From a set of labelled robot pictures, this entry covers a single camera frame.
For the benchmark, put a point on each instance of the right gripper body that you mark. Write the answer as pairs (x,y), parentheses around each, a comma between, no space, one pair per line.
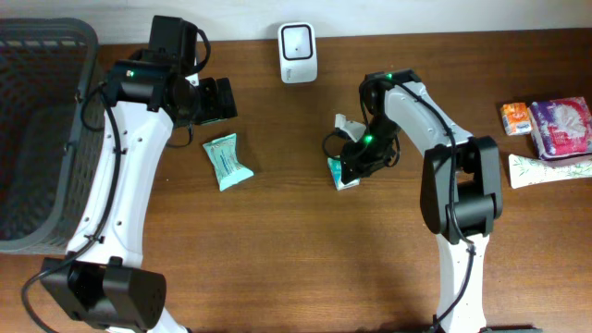
(374,147)

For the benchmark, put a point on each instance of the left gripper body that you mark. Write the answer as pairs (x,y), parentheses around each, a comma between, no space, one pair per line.
(206,102)

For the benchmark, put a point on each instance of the teal Kleenex tissue pack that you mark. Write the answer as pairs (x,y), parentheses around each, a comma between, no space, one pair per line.
(334,167)

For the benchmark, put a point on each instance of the mint toilet wipes pack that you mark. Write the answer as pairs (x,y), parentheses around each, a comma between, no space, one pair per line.
(222,153)

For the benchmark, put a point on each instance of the orange Kleenex tissue pack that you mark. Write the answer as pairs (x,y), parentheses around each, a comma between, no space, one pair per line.
(515,118)

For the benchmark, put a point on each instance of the white tube with tan cap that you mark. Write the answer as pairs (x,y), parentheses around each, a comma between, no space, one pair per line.
(526,171)

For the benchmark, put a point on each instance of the red purple tissue pack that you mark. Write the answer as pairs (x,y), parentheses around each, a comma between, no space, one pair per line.
(561,128)

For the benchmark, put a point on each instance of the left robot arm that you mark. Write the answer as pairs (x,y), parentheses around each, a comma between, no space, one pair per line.
(101,281)

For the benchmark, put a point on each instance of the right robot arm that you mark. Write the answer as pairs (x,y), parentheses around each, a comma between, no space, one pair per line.
(460,196)

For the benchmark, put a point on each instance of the white barcode scanner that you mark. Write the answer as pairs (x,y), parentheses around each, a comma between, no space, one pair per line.
(297,52)

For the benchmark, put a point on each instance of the grey plastic mesh basket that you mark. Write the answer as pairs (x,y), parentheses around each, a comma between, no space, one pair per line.
(50,140)

